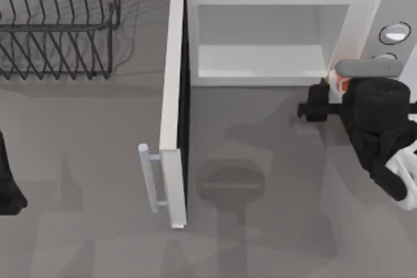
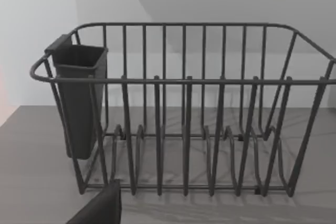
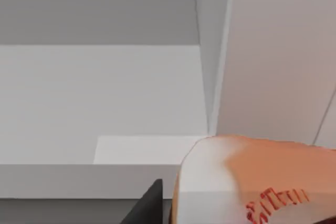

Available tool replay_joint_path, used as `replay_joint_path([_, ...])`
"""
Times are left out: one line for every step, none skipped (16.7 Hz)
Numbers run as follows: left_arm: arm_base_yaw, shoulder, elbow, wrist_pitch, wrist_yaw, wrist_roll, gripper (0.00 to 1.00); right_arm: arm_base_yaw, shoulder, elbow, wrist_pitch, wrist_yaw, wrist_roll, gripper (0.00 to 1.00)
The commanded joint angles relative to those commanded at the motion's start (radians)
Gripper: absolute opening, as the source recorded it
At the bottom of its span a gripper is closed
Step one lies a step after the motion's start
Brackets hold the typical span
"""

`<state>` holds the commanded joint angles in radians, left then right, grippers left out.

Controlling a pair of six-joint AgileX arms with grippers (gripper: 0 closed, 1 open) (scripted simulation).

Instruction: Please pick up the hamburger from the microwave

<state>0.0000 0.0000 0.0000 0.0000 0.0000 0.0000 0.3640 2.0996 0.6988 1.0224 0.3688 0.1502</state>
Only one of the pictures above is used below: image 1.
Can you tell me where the pale microwave door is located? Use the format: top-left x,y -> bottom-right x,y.
158,0 -> 191,230

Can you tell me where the dark wire dish rack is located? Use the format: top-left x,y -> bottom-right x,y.
0,0 -> 125,81

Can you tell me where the pale grey rounded box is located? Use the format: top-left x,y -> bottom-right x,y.
335,59 -> 403,79

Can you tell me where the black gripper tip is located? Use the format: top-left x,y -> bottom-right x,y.
0,130 -> 29,217

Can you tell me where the orange and white bottle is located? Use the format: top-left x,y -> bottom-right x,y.
326,68 -> 351,102

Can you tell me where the pale microwave oven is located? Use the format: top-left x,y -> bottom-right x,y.
182,0 -> 417,89

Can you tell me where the pale grey door handle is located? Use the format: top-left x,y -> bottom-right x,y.
137,143 -> 171,214

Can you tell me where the large round microwave knob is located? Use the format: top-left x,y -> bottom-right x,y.
379,21 -> 412,46

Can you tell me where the small round microwave knob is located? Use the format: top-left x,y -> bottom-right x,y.
370,52 -> 400,63

